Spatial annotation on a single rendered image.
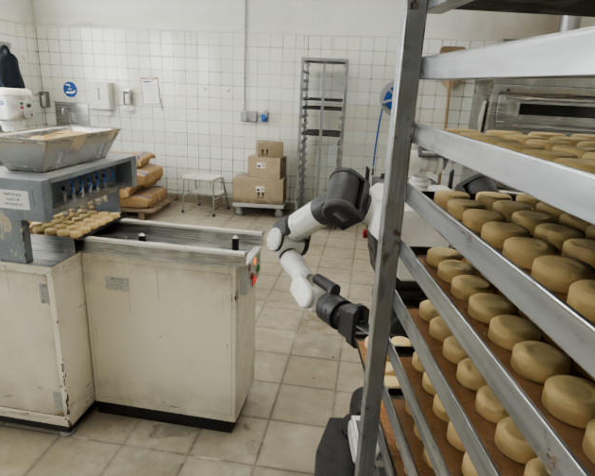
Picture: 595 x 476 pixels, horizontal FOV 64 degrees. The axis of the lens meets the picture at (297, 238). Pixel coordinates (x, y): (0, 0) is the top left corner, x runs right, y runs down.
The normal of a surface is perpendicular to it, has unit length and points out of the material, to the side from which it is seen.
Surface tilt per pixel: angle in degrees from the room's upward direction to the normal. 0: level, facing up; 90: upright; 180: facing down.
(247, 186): 89
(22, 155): 110
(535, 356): 0
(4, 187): 90
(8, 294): 90
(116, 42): 90
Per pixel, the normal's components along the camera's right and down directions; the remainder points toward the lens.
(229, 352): -0.17, 0.30
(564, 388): 0.04, -0.95
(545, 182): -1.00, -0.03
